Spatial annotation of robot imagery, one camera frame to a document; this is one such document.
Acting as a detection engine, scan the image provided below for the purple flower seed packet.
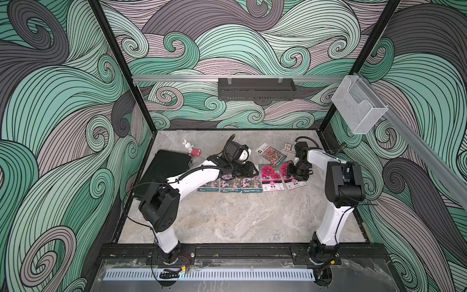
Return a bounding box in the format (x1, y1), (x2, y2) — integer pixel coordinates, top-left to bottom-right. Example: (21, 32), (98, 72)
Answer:
(197, 180), (220, 192)
(220, 173), (242, 193)
(242, 176), (263, 193)

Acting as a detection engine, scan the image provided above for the aluminium rail back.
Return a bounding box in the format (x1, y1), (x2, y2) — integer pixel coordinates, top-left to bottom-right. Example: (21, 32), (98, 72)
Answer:
(132, 74), (345, 83)

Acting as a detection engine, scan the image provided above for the purple flower seed packet front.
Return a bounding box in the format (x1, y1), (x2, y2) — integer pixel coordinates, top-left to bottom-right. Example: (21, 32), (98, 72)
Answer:
(197, 180), (220, 192)

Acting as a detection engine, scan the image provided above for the pink small case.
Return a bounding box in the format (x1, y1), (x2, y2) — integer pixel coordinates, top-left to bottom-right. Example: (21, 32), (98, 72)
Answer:
(189, 148), (202, 157)

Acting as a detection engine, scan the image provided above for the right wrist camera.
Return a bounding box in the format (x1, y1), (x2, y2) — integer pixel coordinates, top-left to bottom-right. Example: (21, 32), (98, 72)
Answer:
(294, 142), (309, 161)

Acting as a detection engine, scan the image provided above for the black wall tray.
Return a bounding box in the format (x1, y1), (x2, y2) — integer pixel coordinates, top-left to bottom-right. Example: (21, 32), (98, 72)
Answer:
(218, 79), (297, 105)

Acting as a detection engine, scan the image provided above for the white rabbit figurine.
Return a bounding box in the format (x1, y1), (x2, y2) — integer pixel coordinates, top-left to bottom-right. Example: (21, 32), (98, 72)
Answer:
(183, 139), (193, 153)

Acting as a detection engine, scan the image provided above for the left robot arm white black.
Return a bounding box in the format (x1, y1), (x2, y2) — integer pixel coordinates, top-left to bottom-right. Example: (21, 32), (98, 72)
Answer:
(139, 155), (259, 263)

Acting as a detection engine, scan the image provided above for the red flower green seed packet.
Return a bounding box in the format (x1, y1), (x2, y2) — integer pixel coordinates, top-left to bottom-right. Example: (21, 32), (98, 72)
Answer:
(255, 143), (287, 166)

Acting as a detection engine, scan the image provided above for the aluminium rail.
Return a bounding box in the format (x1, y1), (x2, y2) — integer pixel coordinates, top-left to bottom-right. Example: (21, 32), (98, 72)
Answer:
(368, 80), (467, 208)
(132, 74), (345, 83)

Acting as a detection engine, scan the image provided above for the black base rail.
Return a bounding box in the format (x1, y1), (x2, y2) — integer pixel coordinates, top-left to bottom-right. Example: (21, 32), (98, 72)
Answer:
(97, 243), (389, 267)

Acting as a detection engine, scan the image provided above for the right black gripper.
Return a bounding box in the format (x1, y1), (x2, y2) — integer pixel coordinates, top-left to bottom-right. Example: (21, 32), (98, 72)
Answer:
(286, 162), (310, 181)

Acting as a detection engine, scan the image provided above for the pink flower packet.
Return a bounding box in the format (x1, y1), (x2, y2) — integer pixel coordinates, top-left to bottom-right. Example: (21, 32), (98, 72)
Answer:
(280, 164), (306, 191)

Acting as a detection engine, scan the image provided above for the clear plastic wall holder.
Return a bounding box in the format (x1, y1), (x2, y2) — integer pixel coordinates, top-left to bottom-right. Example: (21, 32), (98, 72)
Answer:
(332, 75), (387, 135)

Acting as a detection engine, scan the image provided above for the purple flower seed packet back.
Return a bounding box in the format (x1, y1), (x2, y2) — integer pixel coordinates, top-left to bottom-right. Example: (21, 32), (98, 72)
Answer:
(242, 176), (263, 193)

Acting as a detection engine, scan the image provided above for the aluminium rail right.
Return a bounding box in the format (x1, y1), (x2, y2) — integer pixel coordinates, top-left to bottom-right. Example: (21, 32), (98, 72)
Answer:
(368, 80), (467, 208)

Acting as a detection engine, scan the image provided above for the small red white card box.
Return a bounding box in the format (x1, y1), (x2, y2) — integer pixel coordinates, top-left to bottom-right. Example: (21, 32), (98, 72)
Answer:
(283, 143), (296, 154)

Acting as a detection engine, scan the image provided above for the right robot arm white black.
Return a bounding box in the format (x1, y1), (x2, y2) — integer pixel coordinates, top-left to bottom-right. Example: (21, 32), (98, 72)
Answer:
(287, 147), (366, 266)

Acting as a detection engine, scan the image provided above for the white slotted cable duct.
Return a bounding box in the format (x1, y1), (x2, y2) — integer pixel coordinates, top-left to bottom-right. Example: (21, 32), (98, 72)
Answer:
(103, 268), (315, 282)

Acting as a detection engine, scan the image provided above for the pink carnation seed packet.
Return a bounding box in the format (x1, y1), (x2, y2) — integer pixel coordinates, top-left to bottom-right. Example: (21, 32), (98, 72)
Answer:
(259, 164), (285, 192)

